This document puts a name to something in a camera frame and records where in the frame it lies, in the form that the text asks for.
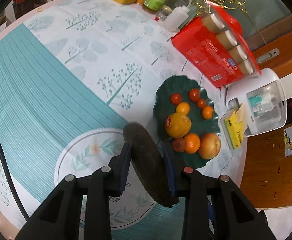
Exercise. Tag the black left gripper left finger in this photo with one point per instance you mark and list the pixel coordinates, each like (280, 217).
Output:
(58, 217)

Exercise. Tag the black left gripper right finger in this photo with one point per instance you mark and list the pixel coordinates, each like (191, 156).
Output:
(215, 208)

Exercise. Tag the red yellow apple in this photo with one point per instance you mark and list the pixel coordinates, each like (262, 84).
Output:
(210, 146)

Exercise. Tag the red lychee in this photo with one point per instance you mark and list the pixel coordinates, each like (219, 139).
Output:
(179, 145)

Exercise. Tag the dark brown cucumber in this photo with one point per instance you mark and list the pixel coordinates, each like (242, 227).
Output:
(148, 164)

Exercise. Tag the large yellow orange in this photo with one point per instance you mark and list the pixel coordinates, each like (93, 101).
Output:
(177, 125)

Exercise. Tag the red tomato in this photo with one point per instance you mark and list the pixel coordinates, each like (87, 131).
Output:
(194, 95)
(201, 103)
(175, 99)

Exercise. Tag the small yellow citrus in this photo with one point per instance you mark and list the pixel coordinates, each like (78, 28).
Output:
(183, 108)

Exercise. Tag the yellow tissue pack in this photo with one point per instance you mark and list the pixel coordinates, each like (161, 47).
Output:
(234, 123)

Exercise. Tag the small mandarin orange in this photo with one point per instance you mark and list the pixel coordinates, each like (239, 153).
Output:
(207, 112)

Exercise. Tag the white clear storage box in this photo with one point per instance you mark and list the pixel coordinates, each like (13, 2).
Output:
(264, 99)

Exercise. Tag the patterned teal tablecloth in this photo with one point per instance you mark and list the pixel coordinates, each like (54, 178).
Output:
(72, 74)

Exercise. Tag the dark green scalloped plate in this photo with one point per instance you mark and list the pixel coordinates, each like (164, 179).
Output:
(163, 108)

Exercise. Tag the red paper cup package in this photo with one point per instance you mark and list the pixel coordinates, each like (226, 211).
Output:
(213, 42)

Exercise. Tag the gold ornament glass door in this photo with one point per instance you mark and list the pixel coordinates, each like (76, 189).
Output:
(267, 29)

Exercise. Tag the white squeeze bottle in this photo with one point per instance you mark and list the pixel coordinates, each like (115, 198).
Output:
(177, 17)

